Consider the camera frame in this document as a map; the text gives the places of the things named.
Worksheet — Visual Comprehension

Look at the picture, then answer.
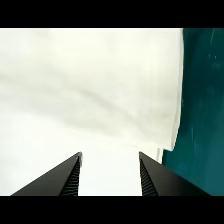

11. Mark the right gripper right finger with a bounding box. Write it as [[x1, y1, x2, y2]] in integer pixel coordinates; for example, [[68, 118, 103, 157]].
[[138, 151, 210, 197]]

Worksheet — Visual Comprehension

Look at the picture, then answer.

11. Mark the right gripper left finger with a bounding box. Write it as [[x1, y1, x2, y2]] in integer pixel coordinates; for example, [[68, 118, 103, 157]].
[[11, 151, 83, 197]]

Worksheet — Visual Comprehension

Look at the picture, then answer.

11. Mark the white garment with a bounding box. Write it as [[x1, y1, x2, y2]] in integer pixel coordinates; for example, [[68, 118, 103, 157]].
[[0, 27, 185, 197]]

